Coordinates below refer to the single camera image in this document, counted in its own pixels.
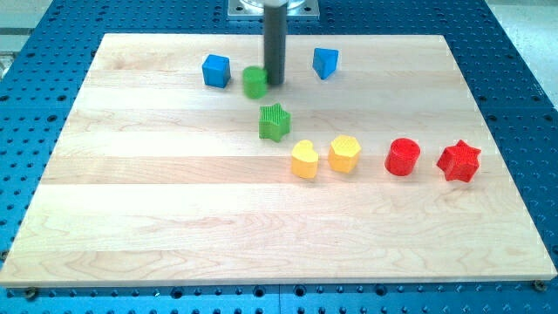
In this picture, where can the blue cube block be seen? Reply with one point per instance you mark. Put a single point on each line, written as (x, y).
(216, 71)

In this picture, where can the right corner screw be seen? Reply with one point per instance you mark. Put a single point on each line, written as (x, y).
(539, 285)

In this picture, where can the corner screw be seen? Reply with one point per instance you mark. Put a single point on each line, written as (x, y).
(30, 293)
(539, 285)

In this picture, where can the green cylinder block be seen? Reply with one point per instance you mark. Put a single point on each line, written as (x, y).
(254, 82)

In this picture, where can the yellow heart block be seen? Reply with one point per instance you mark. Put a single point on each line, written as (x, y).
(304, 159)

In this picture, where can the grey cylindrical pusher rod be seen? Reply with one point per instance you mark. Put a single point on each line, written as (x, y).
(274, 39)

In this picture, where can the yellow hexagon block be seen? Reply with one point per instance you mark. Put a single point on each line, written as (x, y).
(344, 153)

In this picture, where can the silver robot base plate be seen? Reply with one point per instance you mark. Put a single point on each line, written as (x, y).
(253, 9)

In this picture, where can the wooden board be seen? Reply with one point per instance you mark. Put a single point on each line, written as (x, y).
(159, 179)

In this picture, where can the green star block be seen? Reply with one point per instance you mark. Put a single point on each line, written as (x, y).
(274, 122)

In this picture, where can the red cylinder block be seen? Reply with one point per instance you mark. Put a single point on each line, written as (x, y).
(402, 156)

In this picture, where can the blue triangular prism block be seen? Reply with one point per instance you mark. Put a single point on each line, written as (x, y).
(325, 62)

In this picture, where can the red star block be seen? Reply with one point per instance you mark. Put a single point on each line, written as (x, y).
(459, 162)

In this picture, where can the left corner screw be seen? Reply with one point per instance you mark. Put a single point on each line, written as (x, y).
(30, 293)

